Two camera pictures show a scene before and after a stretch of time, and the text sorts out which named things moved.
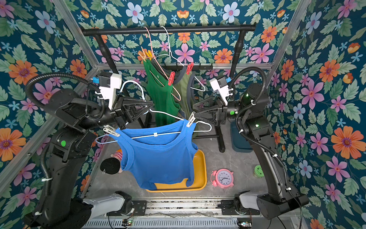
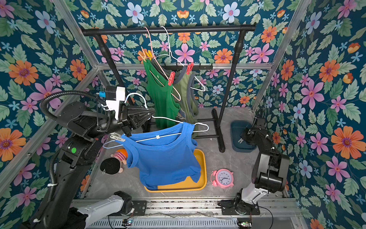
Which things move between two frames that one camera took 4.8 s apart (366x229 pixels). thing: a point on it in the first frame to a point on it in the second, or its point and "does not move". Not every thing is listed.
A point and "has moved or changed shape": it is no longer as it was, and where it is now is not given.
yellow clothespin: (149, 54) does not move
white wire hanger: (97, 139) has moved or changed shape
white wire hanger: (203, 90) does not move
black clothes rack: (97, 32) does not move
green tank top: (164, 100) does not move
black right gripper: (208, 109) to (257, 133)
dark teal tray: (239, 143) does not move
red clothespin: (171, 78) does not move
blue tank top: (159, 153) has moved or changed shape
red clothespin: (189, 68) does not move
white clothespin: (111, 130) has moved or changed shape
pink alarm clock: (222, 178) does not move
